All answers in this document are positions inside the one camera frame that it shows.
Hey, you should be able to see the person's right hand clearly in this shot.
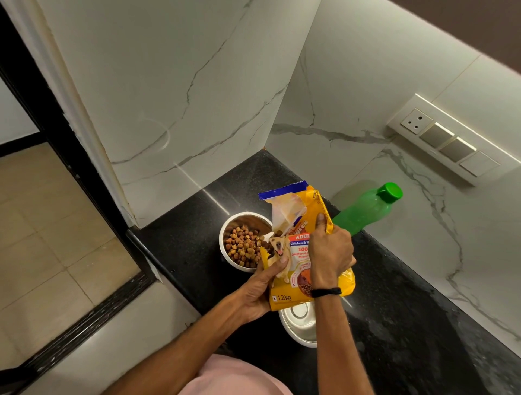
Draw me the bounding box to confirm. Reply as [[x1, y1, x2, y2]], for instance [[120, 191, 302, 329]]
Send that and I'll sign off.
[[308, 213, 357, 290]]

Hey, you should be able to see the person's left hand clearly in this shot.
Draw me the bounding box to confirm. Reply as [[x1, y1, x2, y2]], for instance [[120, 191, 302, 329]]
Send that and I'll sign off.
[[236, 254, 290, 326]]

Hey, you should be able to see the yellow dog food bag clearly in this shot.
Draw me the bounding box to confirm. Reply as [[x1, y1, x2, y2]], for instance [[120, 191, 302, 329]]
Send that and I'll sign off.
[[258, 180, 356, 313]]

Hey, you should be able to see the round steel bowl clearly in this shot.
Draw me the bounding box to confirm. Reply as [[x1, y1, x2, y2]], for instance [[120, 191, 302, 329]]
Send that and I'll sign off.
[[218, 211, 274, 273], [278, 301, 318, 349]]

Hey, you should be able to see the green plastic water bottle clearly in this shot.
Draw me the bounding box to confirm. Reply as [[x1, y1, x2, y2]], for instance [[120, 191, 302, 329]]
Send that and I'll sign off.
[[332, 182, 404, 237]]

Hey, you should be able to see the brown cabinet door with sheet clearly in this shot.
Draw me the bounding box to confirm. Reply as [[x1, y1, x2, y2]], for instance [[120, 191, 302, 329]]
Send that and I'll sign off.
[[390, 0, 521, 74]]

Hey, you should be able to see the person's left forearm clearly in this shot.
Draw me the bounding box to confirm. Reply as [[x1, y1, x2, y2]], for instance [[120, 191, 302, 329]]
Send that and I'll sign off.
[[101, 301, 249, 395]]

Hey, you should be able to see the person's right forearm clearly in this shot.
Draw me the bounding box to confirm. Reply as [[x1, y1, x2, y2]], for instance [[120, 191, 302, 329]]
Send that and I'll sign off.
[[314, 295, 375, 395]]

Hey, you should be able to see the person's pink shirt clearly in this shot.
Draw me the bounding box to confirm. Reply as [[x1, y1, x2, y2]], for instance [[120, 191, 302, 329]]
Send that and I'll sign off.
[[179, 354, 294, 395]]

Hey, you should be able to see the black wristband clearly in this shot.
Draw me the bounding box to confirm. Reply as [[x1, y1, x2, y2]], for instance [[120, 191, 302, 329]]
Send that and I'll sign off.
[[310, 286, 342, 299]]

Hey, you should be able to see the white base cabinet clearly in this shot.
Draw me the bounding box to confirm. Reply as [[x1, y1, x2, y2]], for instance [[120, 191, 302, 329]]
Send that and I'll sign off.
[[22, 276, 202, 395]]

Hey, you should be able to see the black stone threshold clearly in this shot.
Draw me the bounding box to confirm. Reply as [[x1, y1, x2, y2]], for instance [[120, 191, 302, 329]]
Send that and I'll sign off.
[[0, 270, 157, 395]]

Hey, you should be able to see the white wall switch panel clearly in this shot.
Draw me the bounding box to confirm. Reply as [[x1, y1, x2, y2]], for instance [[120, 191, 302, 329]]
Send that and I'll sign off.
[[386, 93, 521, 188]]

